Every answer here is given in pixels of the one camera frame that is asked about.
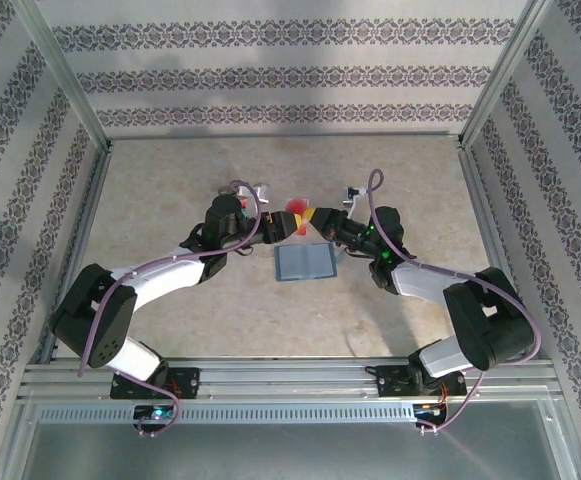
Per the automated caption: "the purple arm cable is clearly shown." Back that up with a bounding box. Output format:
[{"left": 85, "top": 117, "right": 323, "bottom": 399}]
[
  {"left": 77, "top": 178, "right": 266, "bottom": 439},
  {"left": 367, "top": 169, "right": 544, "bottom": 434}
]

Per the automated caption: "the grey metal sheet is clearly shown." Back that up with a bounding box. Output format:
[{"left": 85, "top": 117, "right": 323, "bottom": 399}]
[{"left": 0, "top": 399, "right": 581, "bottom": 480}]

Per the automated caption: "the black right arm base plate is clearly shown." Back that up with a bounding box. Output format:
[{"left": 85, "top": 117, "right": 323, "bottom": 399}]
[{"left": 375, "top": 363, "right": 470, "bottom": 400}]

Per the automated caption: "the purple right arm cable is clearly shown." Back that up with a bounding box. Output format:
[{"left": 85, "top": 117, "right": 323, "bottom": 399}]
[{"left": 367, "top": 169, "right": 544, "bottom": 434}]

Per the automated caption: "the aluminium back frame rail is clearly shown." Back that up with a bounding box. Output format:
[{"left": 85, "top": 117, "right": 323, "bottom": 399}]
[{"left": 104, "top": 130, "right": 464, "bottom": 144}]

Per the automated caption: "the aluminium left frame post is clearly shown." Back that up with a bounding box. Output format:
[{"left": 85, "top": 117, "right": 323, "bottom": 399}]
[{"left": 12, "top": 0, "right": 113, "bottom": 151}]

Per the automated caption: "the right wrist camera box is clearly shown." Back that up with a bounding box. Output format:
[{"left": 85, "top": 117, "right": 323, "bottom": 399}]
[{"left": 343, "top": 185, "right": 371, "bottom": 221}]

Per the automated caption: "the aluminium frame post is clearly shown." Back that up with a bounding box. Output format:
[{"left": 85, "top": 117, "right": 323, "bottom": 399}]
[
  {"left": 12, "top": 0, "right": 113, "bottom": 151},
  {"left": 457, "top": 0, "right": 559, "bottom": 149}
]

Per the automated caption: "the controller board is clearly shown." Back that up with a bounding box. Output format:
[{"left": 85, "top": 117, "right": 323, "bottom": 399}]
[
  {"left": 133, "top": 403, "right": 177, "bottom": 422},
  {"left": 412, "top": 401, "right": 450, "bottom": 424}
]

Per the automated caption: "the left controller board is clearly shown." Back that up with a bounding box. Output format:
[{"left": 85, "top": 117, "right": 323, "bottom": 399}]
[{"left": 133, "top": 403, "right": 177, "bottom": 422}]

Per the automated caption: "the aluminium right frame post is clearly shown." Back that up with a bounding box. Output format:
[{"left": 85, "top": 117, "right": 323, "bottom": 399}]
[{"left": 457, "top": 0, "right": 559, "bottom": 149}]

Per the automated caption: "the teal card holder wallet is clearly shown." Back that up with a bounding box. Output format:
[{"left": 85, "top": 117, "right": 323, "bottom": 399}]
[{"left": 272, "top": 243, "right": 347, "bottom": 283}]

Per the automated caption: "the aluminium right side rail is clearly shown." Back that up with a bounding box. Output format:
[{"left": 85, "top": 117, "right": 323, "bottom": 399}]
[{"left": 457, "top": 142, "right": 541, "bottom": 362}]

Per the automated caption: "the right controller board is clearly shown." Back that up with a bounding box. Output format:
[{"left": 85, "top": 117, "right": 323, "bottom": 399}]
[{"left": 412, "top": 401, "right": 450, "bottom": 424}]

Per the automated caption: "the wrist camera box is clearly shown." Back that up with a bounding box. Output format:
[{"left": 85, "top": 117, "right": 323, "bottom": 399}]
[
  {"left": 343, "top": 185, "right": 371, "bottom": 221},
  {"left": 236, "top": 182, "right": 275, "bottom": 205}
]

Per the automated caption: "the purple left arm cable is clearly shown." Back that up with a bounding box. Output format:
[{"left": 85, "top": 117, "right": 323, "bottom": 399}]
[{"left": 77, "top": 178, "right": 266, "bottom": 439}]

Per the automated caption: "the aluminium mounting rail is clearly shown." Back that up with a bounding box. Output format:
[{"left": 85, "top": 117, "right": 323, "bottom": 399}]
[{"left": 17, "top": 356, "right": 566, "bottom": 403}]

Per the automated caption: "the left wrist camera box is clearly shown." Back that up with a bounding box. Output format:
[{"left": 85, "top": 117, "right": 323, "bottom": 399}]
[{"left": 236, "top": 182, "right": 275, "bottom": 205}]

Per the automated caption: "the stack of colourful cards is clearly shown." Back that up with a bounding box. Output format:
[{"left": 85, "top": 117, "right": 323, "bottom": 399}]
[{"left": 284, "top": 197, "right": 312, "bottom": 237}]

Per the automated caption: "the slotted grey cable duct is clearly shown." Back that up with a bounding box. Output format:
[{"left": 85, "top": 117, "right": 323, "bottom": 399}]
[{"left": 36, "top": 402, "right": 417, "bottom": 426}]

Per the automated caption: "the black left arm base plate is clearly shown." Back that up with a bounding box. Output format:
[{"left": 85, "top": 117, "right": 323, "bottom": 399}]
[{"left": 109, "top": 366, "right": 203, "bottom": 401}]

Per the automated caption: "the aluminium left side rail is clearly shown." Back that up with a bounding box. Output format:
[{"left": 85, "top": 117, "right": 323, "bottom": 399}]
[{"left": 37, "top": 142, "right": 116, "bottom": 365}]

